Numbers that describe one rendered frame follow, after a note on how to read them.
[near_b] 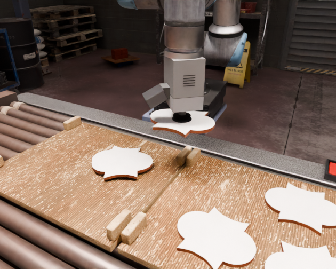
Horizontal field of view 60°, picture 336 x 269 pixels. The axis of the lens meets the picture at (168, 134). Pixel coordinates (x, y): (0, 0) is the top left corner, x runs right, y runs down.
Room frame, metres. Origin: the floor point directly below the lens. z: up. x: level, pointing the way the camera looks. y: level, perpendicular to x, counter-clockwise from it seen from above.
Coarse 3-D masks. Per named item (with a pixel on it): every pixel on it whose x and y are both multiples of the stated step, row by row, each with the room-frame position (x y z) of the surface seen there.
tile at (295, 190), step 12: (276, 192) 0.49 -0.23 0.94; (288, 192) 0.49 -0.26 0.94; (300, 192) 0.49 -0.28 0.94; (312, 192) 0.49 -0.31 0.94; (276, 204) 0.45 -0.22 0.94; (288, 204) 0.45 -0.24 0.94; (300, 204) 0.45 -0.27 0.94; (312, 204) 0.45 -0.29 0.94; (324, 204) 0.45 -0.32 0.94; (288, 216) 0.42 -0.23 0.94; (300, 216) 0.42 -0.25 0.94; (312, 216) 0.42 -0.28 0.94; (324, 216) 0.42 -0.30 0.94; (312, 228) 0.39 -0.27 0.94
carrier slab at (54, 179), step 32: (96, 128) 0.81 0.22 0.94; (32, 160) 0.62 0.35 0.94; (64, 160) 0.62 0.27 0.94; (160, 160) 0.62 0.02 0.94; (0, 192) 0.50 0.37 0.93; (32, 192) 0.50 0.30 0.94; (64, 192) 0.50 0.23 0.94; (96, 192) 0.50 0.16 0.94; (128, 192) 0.50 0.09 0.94; (160, 192) 0.50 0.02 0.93; (64, 224) 0.40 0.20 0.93; (96, 224) 0.40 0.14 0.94; (128, 224) 0.40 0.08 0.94
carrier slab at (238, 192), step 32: (192, 192) 0.50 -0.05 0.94; (224, 192) 0.50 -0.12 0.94; (256, 192) 0.50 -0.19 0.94; (320, 192) 0.50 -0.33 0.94; (160, 224) 0.40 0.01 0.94; (256, 224) 0.40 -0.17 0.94; (288, 224) 0.40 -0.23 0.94; (128, 256) 0.34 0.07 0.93; (160, 256) 0.33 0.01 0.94; (192, 256) 0.33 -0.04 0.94; (256, 256) 0.33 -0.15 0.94
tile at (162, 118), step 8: (160, 112) 0.61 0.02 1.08; (168, 112) 0.61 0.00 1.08; (192, 112) 0.61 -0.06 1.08; (200, 112) 0.61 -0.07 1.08; (152, 120) 0.57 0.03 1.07; (160, 120) 0.57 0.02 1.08; (168, 120) 0.57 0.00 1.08; (192, 120) 0.57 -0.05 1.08; (200, 120) 0.57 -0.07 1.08; (208, 120) 0.57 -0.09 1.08; (160, 128) 0.54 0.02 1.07; (168, 128) 0.53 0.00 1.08; (176, 128) 0.53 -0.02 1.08; (184, 128) 0.53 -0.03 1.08; (192, 128) 0.53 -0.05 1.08; (200, 128) 0.53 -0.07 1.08; (208, 128) 0.53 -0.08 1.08; (184, 136) 0.50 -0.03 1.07
